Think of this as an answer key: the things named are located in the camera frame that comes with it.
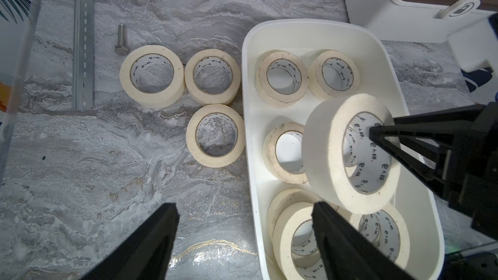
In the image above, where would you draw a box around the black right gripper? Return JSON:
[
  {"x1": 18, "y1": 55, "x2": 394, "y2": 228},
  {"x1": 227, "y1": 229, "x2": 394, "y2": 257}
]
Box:
[{"x1": 369, "y1": 102, "x2": 497, "y2": 240}]

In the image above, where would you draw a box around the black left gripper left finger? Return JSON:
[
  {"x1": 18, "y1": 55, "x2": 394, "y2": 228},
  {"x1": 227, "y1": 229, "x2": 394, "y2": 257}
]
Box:
[{"x1": 82, "y1": 203, "x2": 180, "y2": 279}]

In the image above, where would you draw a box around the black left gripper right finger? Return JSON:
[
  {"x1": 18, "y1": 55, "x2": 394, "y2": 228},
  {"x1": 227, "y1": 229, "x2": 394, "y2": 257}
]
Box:
[{"x1": 312, "y1": 202, "x2": 412, "y2": 279}]

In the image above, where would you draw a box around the white plastic storage tray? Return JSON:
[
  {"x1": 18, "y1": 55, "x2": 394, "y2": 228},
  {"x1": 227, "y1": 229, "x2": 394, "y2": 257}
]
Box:
[{"x1": 242, "y1": 19, "x2": 444, "y2": 279}]

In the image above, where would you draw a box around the cream masking tape roll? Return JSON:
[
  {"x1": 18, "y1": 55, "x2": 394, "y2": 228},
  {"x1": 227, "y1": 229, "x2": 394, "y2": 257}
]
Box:
[
  {"x1": 255, "y1": 51, "x2": 309, "y2": 108},
  {"x1": 119, "y1": 45, "x2": 185, "y2": 108},
  {"x1": 185, "y1": 49, "x2": 241, "y2": 106},
  {"x1": 302, "y1": 93, "x2": 401, "y2": 214},
  {"x1": 273, "y1": 202, "x2": 328, "y2": 279},
  {"x1": 185, "y1": 104, "x2": 245, "y2": 168},
  {"x1": 337, "y1": 203, "x2": 411, "y2": 270},
  {"x1": 262, "y1": 122, "x2": 308, "y2": 184},
  {"x1": 308, "y1": 50, "x2": 361, "y2": 101}
]

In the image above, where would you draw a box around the brown lidded storage box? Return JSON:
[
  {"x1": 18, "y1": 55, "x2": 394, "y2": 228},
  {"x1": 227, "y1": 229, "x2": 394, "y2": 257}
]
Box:
[{"x1": 345, "y1": 0, "x2": 497, "y2": 44}]

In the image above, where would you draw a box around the steel hex bolt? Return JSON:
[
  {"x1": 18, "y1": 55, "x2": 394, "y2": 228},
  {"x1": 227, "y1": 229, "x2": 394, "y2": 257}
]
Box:
[{"x1": 114, "y1": 24, "x2": 128, "y2": 56}]

